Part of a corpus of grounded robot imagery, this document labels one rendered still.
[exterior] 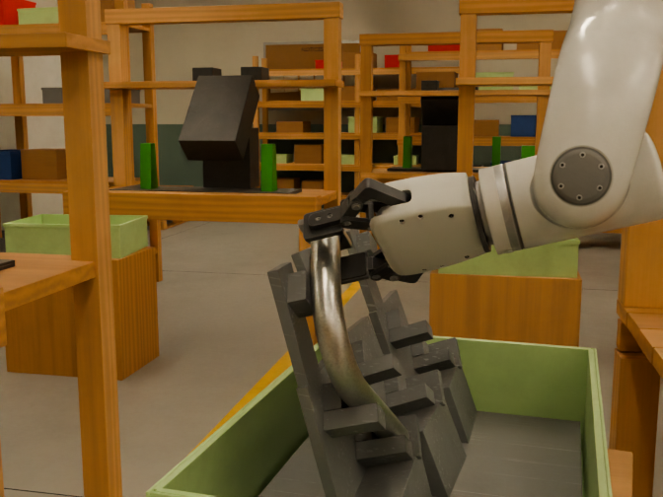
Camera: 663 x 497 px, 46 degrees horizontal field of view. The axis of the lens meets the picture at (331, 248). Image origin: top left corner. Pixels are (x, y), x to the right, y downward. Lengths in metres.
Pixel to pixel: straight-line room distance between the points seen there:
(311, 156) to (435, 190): 10.52
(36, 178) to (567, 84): 6.05
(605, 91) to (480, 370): 0.69
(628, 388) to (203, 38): 10.97
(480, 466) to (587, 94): 0.59
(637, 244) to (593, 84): 1.25
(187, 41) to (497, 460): 11.66
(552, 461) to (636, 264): 0.86
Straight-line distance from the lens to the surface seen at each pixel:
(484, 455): 1.14
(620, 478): 1.26
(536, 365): 1.27
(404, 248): 0.77
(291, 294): 0.77
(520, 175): 0.74
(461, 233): 0.75
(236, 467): 0.95
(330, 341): 0.75
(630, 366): 1.96
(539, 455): 1.15
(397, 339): 1.11
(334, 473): 0.81
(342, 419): 0.80
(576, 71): 0.69
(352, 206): 0.74
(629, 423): 2.01
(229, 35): 12.32
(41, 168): 6.55
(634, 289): 1.92
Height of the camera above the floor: 1.30
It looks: 9 degrees down
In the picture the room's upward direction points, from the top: straight up
